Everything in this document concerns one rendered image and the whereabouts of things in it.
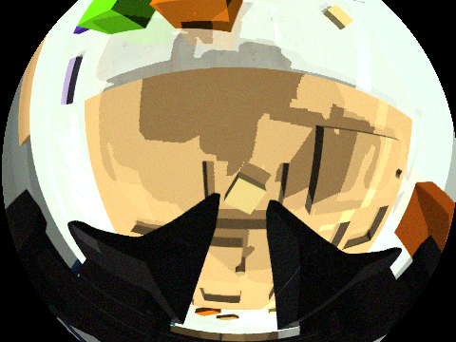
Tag purple flat block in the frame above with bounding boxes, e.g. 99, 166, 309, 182
73, 27, 90, 34

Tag pale yellow square board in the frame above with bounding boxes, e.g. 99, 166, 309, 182
84, 67, 413, 311

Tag green cube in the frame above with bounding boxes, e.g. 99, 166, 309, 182
77, 0, 155, 34

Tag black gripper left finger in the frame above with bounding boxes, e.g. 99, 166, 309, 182
67, 193, 220, 326

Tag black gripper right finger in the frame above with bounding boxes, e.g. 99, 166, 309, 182
266, 199, 403, 331

